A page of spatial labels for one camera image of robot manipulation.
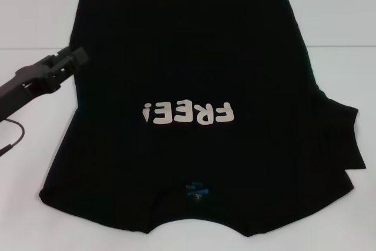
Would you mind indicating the black shirt with FREE print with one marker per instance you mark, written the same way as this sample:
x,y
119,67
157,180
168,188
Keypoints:
x,y
188,71

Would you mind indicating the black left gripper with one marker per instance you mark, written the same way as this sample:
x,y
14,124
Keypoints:
x,y
26,86

